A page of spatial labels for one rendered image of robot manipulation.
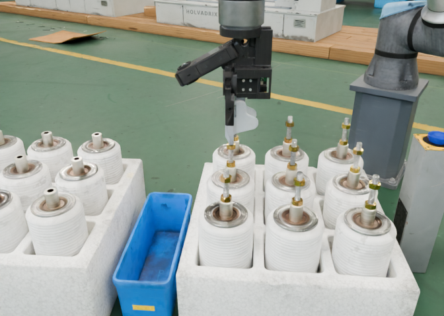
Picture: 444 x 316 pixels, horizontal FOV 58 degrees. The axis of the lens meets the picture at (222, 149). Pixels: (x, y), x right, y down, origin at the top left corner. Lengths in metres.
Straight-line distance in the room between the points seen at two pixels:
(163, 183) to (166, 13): 2.44
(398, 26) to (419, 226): 0.54
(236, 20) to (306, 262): 0.41
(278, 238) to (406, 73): 0.73
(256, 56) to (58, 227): 0.44
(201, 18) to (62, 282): 2.78
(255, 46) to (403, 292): 0.46
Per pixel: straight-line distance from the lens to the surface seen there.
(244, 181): 0.78
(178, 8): 3.46
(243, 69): 0.67
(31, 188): 0.89
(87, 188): 0.83
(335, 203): 0.79
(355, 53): 2.73
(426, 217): 0.95
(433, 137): 0.88
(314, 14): 2.85
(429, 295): 1.00
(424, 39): 1.17
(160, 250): 1.01
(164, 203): 1.01
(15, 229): 0.83
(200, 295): 0.71
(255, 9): 0.65
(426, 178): 0.90
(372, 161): 1.32
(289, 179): 0.78
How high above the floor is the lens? 0.66
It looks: 27 degrees down
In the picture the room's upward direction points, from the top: straight up
